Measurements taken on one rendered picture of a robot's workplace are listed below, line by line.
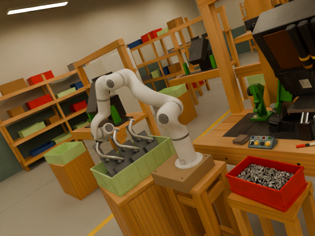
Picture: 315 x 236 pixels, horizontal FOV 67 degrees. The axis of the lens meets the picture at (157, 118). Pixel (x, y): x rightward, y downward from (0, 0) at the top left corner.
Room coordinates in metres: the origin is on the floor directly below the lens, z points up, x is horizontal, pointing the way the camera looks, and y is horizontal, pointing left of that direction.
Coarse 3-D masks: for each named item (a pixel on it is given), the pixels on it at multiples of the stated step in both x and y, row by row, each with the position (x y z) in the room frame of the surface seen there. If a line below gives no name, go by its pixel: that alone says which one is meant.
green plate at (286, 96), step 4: (280, 84) 1.36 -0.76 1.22; (280, 88) 1.37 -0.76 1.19; (280, 92) 1.37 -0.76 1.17; (284, 92) 1.35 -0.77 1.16; (288, 92) 1.33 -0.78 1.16; (280, 96) 1.37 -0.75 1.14; (284, 96) 1.36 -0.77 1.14; (288, 96) 1.34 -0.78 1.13; (292, 96) 1.33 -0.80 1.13; (296, 96) 1.38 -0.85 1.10; (280, 100) 1.38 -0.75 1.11; (284, 100) 1.36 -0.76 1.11; (288, 100) 1.34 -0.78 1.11; (292, 100) 1.34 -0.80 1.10
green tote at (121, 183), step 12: (168, 144) 1.89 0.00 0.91; (120, 156) 2.07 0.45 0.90; (144, 156) 1.74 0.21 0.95; (156, 156) 1.80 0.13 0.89; (168, 156) 1.86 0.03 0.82; (96, 168) 1.93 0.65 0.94; (132, 168) 1.67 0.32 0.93; (144, 168) 1.73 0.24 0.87; (156, 168) 1.78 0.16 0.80; (108, 180) 1.64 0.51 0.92; (120, 180) 1.61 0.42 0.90; (132, 180) 1.65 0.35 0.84; (120, 192) 1.58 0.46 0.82
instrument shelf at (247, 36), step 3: (246, 33) 1.84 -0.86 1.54; (249, 33) 1.72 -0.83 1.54; (240, 36) 1.78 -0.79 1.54; (243, 36) 1.73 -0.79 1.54; (246, 36) 1.71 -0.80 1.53; (249, 36) 1.70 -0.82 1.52; (252, 36) 1.68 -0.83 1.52; (234, 39) 1.79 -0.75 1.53; (237, 39) 1.77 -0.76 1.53; (240, 39) 1.75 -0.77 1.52; (243, 39) 1.74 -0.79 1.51; (246, 39) 1.72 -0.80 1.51; (249, 39) 1.70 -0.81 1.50; (234, 42) 1.80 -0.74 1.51; (237, 42) 1.78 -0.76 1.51; (240, 42) 1.76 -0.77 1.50
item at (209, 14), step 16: (256, 0) 1.73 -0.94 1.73; (208, 16) 2.06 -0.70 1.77; (208, 32) 2.09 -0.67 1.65; (224, 48) 2.06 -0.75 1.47; (256, 48) 1.80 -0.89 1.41; (224, 64) 2.04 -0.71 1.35; (224, 80) 2.08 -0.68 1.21; (272, 80) 1.75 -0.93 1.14; (240, 96) 2.08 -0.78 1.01; (272, 96) 1.77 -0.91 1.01
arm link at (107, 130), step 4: (108, 124) 1.69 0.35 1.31; (100, 128) 1.70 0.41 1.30; (104, 128) 1.66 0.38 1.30; (108, 128) 1.67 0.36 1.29; (112, 128) 1.68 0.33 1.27; (104, 132) 1.66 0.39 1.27; (108, 132) 1.66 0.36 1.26; (112, 132) 1.67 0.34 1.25; (104, 136) 1.68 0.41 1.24; (108, 136) 1.71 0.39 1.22
